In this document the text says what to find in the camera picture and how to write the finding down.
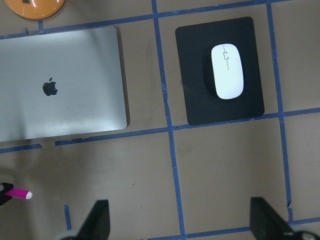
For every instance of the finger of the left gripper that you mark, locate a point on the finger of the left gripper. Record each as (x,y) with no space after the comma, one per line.
(5,188)

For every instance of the grey closed laptop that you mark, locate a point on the grey closed laptop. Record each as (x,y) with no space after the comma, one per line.
(60,84)

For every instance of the black mousepad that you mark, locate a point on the black mousepad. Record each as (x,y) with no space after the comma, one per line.
(194,45)

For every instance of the pink highlighter pen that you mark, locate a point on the pink highlighter pen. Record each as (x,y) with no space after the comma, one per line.
(20,193)

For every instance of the white computer mouse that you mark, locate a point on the white computer mouse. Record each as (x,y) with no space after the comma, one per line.
(227,71)

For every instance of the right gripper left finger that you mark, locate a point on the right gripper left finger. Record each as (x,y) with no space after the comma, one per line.
(97,224)

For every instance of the orange desk lamp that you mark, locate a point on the orange desk lamp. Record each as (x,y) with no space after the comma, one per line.
(35,9)

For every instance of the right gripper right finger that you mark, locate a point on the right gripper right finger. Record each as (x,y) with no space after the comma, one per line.
(266,224)

